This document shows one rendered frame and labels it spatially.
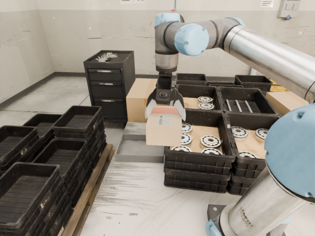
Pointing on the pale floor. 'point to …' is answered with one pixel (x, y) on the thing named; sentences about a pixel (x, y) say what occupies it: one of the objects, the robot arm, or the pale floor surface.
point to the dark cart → (110, 83)
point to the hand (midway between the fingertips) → (164, 121)
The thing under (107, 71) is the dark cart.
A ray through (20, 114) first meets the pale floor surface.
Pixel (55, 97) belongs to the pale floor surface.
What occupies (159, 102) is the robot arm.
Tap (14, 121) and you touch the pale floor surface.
